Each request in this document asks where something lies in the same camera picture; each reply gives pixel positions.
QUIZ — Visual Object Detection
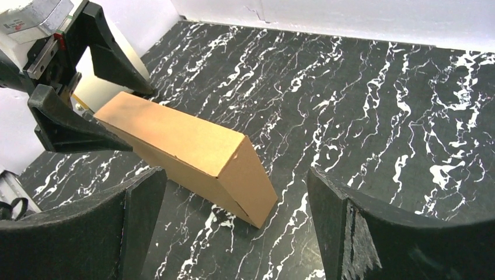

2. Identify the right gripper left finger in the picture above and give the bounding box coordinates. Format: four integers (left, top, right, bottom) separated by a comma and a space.
1, 167, 168, 279

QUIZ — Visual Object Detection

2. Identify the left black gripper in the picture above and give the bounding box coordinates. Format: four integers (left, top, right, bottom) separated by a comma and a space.
1, 1, 154, 153

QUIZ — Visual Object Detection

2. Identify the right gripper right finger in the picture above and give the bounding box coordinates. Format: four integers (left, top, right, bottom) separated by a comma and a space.
306, 167, 494, 279

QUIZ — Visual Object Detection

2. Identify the brown cardboard box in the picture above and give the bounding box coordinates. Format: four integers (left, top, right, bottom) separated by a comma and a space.
95, 92, 277, 228

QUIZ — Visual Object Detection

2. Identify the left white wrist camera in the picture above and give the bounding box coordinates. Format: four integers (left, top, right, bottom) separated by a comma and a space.
1, 0, 74, 44

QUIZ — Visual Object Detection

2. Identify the aluminium front frame rail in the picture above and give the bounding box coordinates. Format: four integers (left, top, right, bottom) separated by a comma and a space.
1, 171, 42, 215

